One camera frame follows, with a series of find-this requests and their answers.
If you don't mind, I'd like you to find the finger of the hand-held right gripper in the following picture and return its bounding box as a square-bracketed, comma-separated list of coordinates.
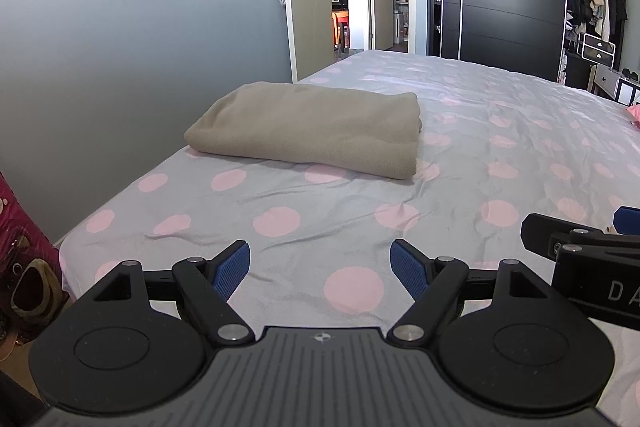
[613, 205, 640, 236]
[520, 213, 640, 324]

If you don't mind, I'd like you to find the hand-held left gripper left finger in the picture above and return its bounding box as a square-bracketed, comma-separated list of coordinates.
[92, 239, 256, 349]

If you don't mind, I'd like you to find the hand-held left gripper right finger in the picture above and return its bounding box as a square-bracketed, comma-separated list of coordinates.
[386, 238, 552, 349]

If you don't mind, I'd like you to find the khaki fleece hoodie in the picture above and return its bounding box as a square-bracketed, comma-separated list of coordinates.
[183, 81, 425, 180]

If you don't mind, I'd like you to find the white low cabinet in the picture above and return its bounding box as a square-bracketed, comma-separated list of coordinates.
[593, 64, 640, 104]

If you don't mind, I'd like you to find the bed with polka dot sheet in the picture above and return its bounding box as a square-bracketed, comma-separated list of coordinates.
[57, 49, 640, 424]

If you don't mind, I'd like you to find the white storage drawer box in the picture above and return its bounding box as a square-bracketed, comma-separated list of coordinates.
[581, 32, 616, 62]

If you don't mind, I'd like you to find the red patterned bag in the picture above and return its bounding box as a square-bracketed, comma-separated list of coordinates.
[0, 171, 64, 349]

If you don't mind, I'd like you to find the orange table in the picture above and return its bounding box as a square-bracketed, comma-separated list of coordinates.
[331, 10, 350, 50]

